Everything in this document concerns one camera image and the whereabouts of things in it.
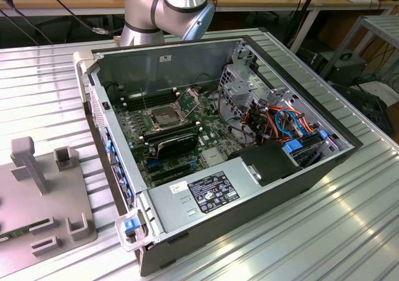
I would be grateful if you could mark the black RAM slot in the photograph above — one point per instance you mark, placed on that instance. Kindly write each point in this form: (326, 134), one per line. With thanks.
(174, 127)
(156, 136)
(149, 93)
(156, 99)

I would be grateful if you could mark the CPU socket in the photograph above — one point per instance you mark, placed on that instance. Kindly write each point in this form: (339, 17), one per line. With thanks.
(165, 117)

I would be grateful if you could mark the black expansion slot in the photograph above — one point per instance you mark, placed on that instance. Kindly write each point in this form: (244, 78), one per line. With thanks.
(170, 169)
(173, 176)

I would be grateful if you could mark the blue expansion slot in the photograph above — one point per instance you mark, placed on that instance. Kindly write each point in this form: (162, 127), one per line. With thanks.
(151, 163)

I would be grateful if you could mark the green motherboard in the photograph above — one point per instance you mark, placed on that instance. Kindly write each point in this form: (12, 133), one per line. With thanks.
(215, 131)

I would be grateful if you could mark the black graphics card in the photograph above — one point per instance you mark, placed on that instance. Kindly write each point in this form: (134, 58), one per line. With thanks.
(177, 145)

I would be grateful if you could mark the silver chipset heatsink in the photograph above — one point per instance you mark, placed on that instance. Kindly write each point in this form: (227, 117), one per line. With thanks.
(213, 157)

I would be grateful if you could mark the silver drive cage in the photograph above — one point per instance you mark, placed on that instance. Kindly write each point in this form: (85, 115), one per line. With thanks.
(237, 88)

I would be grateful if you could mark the black drive cover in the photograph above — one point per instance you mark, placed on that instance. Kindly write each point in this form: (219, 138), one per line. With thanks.
(268, 162)

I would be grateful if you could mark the white case sticker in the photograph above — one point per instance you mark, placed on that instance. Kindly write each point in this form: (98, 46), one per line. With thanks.
(165, 58)

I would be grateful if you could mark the silver power supply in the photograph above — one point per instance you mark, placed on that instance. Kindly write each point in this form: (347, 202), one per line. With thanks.
(168, 206)

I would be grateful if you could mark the blue expansion card latch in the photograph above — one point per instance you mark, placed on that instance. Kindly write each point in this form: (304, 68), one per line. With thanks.
(108, 140)

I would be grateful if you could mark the blue disk carrier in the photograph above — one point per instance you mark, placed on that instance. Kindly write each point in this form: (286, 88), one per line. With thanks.
(293, 146)

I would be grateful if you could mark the silver disk bay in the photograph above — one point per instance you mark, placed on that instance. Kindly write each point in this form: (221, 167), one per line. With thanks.
(311, 150)

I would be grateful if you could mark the open black PC case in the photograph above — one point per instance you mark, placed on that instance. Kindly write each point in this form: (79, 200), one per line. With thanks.
(311, 181)

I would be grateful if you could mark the small blue clip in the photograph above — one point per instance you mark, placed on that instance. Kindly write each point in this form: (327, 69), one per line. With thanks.
(323, 134)

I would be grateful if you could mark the clear case corner latch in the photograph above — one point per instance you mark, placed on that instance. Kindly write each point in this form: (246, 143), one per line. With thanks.
(131, 237)

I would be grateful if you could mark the beige case corner bezel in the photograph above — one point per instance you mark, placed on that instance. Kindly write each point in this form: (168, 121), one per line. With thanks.
(82, 61)

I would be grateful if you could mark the black stand pole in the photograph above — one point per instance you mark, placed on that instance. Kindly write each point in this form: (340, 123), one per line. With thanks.
(304, 11)

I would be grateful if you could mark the black bag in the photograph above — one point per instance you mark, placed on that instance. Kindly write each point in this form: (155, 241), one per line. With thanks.
(364, 109)

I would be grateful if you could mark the grey parts rack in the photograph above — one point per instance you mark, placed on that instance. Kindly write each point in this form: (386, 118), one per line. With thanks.
(37, 206)

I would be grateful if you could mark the green RAM stick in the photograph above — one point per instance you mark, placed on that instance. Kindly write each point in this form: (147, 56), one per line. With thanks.
(22, 229)

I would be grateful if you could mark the metal slat side table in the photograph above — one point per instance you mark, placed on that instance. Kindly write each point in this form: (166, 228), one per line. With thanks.
(381, 28)

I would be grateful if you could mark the small black case switch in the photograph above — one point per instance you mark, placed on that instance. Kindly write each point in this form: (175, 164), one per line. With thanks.
(106, 105)

